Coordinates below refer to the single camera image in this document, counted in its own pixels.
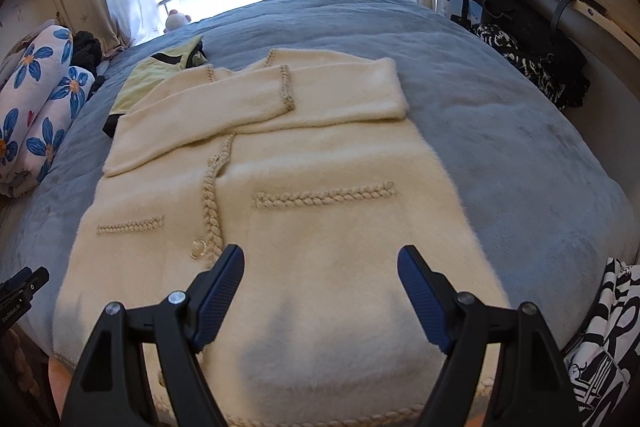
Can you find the black bag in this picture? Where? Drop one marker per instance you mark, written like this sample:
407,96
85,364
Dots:
510,7

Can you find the white fluffy cardigan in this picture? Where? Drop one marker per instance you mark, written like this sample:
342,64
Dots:
325,167

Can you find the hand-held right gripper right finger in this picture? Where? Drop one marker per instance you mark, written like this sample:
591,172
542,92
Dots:
420,292

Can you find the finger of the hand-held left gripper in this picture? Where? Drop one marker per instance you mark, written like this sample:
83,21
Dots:
25,284

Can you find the dark clothes pile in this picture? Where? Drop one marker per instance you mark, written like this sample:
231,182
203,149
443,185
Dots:
87,52

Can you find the black white patterned cloth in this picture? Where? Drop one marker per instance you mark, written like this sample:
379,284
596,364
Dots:
520,62

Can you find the folded blue floral quilt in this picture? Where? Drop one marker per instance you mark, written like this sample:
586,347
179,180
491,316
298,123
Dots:
40,107

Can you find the blue bed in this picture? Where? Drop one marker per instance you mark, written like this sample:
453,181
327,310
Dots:
500,157

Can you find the yellow-green garment with black trim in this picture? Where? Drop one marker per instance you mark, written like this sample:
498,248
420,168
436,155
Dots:
145,82

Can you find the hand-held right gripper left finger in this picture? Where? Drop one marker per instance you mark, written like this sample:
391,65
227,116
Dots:
220,287

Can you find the small plush toy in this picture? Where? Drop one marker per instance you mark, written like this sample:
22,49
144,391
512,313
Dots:
176,21

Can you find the white printed box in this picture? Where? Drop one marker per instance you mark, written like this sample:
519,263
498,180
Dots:
449,3

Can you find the black white lettered garment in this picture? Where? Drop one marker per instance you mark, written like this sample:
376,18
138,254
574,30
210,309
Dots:
610,347

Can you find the black desk clamp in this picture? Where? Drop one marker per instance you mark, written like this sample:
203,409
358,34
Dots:
570,7

